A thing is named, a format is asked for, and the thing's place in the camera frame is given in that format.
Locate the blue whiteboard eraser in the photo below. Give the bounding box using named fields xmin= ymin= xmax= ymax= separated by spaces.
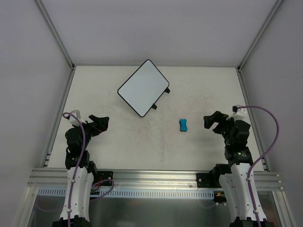
xmin=179 ymin=119 xmax=188 ymax=132

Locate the small black-framed whiteboard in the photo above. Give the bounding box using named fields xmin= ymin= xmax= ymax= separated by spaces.
xmin=117 ymin=59 xmax=170 ymax=118

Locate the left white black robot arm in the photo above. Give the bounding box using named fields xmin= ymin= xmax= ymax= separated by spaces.
xmin=52 ymin=111 xmax=113 ymax=227

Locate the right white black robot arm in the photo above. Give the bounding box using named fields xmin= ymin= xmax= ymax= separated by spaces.
xmin=202 ymin=109 xmax=274 ymax=227

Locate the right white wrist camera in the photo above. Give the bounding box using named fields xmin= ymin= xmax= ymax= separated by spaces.
xmin=227 ymin=105 xmax=248 ymax=121

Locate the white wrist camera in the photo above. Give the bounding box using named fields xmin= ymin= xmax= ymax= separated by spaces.
xmin=227 ymin=105 xmax=248 ymax=121
xmin=68 ymin=110 xmax=85 ymax=126

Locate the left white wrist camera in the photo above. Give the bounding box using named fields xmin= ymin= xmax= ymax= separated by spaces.
xmin=68 ymin=110 xmax=85 ymax=126

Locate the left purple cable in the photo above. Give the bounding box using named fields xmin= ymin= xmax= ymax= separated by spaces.
xmin=35 ymin=112 xmax=115 ymax=227

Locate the purple cable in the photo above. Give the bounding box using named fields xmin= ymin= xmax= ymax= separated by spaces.
xmin=35 ymin=112 xmax=115 ymax=227
xmin=198 ymin=105 xmax=280 ymax=222

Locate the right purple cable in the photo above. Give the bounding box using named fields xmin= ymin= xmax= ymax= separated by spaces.
xmin=198 ymin=105 xmax=280 ymax=222

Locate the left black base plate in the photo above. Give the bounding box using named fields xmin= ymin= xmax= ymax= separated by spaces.
xmin=97 ymin=170 xmax=114 ymax=187

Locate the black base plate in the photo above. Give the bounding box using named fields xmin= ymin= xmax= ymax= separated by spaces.
xmin=97 ymin=170 xmax=114 ymax=187
xmin=196 ymin=172 xmax=221 ymax=189

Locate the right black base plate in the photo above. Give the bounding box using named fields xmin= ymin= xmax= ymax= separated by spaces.
xmin=196 ymin=172 xmax=221 ymax=189

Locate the right aluminium frame post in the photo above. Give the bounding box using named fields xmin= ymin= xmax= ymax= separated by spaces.
xmin=237 ymin=0 xmax=284 ymax=71

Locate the aluminium frame post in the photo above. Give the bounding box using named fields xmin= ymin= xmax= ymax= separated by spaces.
xmin=34 ymin=0 xmax=75 ymax=70
xmin=237 ymin=0 xmax=284 ymax=71

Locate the white slotted cable duct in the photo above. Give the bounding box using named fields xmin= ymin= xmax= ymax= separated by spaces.
xmin=37 ymin=187 xmax=215 ymax=200

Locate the left aluminium frame post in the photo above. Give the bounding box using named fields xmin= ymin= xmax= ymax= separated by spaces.
xmin=34 ymin=0 xmax=75 ymax=70

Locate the aluminium mounting rail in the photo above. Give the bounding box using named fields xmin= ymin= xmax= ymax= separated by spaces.
xmin=27 ymin=168 xmax=284 ymax=192

